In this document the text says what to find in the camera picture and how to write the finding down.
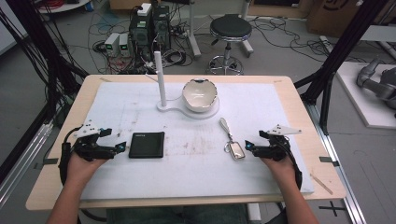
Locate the white device on computer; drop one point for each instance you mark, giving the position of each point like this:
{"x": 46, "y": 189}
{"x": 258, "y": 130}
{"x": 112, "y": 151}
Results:
{"x": 144, "y": 9}

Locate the wooden table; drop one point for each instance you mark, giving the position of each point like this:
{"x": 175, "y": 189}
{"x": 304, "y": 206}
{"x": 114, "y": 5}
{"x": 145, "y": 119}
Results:
{"x": 314, "y": 124}

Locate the person's right hand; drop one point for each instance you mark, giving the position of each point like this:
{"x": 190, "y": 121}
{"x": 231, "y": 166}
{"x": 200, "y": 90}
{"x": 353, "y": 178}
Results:
{"x": 284, "y": 171}

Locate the aluminium rail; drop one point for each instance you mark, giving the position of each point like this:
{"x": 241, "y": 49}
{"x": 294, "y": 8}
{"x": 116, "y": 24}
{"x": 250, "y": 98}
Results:
{"x": 339, "y": 174}
{"x": 21, "y": 161}

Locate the white ceramic bowl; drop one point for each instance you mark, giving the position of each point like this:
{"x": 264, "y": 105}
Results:
{"x": 199, "y": 95}

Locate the white table mat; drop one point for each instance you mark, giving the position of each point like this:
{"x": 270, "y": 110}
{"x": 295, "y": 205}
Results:
{"x": 193, "y": 174}

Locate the person's left hand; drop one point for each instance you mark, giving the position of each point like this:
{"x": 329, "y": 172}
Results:
{"x": 81, "y": 171}

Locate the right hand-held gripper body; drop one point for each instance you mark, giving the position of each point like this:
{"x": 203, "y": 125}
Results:
{"x": 275, "y": 151}

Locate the white power supply box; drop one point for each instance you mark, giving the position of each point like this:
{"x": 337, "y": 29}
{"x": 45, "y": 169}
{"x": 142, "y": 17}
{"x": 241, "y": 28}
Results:
{"x": 112, "y": 43}
{"x": 124, "y": 43}

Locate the cardboard box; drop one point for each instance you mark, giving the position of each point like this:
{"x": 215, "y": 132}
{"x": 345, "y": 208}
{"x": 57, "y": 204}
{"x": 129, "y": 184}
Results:
{"x": 339, "y": 15}

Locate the black tape cross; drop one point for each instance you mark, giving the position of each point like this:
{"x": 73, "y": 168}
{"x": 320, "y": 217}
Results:
{"x": 332, "y": 208}

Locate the white round table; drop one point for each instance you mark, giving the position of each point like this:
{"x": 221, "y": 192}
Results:
{"x": 62, "y": 5}

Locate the thin wooden stick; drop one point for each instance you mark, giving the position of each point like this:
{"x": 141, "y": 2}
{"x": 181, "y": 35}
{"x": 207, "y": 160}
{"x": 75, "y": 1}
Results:
{"x": 321, "y": 184}

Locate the white platform board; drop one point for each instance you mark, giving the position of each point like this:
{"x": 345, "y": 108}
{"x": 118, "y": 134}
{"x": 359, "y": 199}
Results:
{"x": 358, "y": 102}

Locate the black round stool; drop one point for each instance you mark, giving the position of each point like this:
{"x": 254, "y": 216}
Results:
{"x": 231, "y": 26}

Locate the black tape strip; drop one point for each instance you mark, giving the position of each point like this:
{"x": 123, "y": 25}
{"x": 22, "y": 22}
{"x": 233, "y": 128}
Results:
{"x": 328, "y": 160}
{"x": 46, "y": 162}

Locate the white stand with pole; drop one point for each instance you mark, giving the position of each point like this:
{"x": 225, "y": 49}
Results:
{"x": 161, "y": 77}

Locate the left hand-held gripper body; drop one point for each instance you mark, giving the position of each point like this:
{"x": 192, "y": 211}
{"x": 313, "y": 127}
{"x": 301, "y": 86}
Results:
{"x": 90, "y": 151}

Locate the white desk leg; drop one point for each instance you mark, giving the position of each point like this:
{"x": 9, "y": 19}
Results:
{"x": 193, "y": 31}
{"x": 246, "y": 37}

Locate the black computer tower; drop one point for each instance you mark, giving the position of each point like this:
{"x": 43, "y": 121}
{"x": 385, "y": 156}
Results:
{"x": 162, "y": 26}
{"x": 141, "y": 34}

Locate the white table leg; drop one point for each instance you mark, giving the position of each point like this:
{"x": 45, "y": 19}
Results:
{"x": 254, "y": 214}

